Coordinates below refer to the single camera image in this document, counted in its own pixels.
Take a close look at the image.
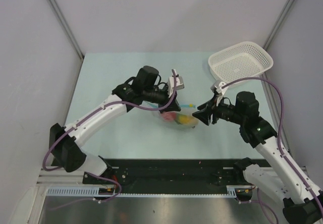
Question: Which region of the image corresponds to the aluminium frame post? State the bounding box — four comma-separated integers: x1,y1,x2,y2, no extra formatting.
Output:
262,0,296,50
46,0,85,61

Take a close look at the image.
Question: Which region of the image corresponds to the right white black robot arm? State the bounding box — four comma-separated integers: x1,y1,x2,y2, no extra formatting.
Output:
193,91,322,223

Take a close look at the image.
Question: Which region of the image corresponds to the red fake tomato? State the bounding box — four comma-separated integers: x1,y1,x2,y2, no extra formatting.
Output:
160,111,176,122

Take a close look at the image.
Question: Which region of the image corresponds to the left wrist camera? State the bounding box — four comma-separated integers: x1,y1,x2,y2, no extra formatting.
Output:
167,75,185,97

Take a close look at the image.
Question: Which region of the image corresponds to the right aluminium frame post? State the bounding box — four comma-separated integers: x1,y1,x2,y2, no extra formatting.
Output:
262,0,296,50

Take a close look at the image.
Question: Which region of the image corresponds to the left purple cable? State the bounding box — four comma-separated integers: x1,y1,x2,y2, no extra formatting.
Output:
42,69,177,172

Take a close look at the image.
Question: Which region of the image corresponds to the green fake vegetable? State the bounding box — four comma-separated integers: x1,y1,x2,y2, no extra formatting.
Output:
173,115,183,125

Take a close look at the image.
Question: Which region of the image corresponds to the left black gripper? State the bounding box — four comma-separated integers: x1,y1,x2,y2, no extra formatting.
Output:
143,85,181,114

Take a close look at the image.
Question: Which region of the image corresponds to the yellow fake fruit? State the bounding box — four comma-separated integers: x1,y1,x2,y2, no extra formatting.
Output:
178,114,198,126

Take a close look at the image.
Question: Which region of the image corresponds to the white slotted cable duct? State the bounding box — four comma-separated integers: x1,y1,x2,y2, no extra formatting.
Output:
46,186,253,199

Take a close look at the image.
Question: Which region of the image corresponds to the clear zip top bag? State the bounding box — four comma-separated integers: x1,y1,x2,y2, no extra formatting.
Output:
151,104,199,130

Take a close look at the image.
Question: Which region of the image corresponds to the white perforated plastic basket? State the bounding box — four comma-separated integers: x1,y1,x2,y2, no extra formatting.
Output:
208,41,274,83

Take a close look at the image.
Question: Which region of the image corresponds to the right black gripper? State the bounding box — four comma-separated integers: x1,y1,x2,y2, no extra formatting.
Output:
192,93,245,125

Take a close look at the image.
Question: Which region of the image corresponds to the left aluminium frame post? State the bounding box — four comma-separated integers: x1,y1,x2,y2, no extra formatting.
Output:
46,0,85,61

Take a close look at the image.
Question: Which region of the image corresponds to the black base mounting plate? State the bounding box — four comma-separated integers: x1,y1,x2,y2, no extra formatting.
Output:
83,158,255,195

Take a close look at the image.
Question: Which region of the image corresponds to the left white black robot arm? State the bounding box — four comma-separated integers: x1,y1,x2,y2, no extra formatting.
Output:
48,66,184,184

